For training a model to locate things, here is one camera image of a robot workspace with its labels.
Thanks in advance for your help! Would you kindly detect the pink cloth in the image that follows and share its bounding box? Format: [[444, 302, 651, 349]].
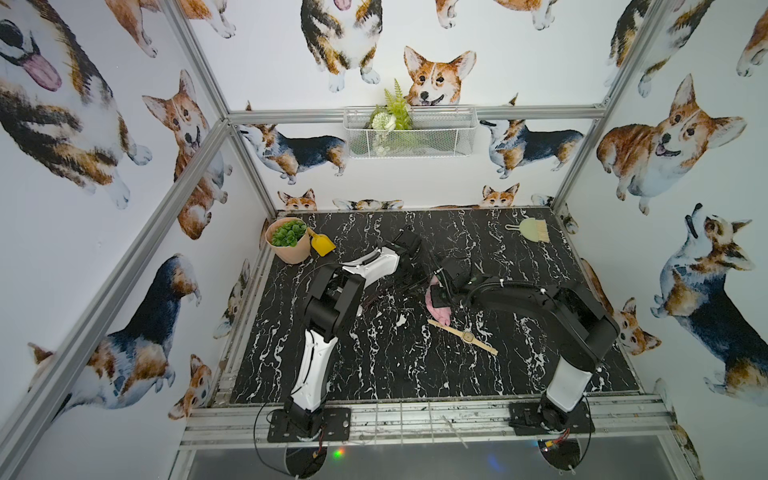
[[425, 275, 452, 327]]

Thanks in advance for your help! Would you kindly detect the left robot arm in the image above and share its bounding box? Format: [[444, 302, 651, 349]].
[[285, 227, 422, 431]]

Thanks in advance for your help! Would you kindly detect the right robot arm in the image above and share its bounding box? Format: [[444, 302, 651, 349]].
[[425, 258, 619, 431]]

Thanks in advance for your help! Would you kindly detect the yellow toy shovel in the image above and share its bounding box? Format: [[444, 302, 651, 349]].
[[307, 228, 336, 257]]

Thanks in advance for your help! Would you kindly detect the beige hand brush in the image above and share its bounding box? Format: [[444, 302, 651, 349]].
[[504, 218, 550, 243]]

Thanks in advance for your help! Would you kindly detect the terracotta pot green plant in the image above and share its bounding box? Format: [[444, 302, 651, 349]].
[[265, 217, 311, 265]]

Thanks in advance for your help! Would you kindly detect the green fern white flower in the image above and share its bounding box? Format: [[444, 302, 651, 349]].
[[366, 80, 414, 157]]

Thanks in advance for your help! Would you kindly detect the white wire wall basket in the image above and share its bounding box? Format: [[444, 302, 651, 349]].
[[343, 107, 479, 159]]

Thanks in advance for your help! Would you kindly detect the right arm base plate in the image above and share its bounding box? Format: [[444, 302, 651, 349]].
[[508, 400, 595, 436]]

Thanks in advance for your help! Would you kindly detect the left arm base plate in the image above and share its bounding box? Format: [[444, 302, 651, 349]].
[[267, 407, 352, 443]]

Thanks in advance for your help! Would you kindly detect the aluminium front rail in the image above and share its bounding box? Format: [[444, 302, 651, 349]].
[[179, 395, 674, 450]]

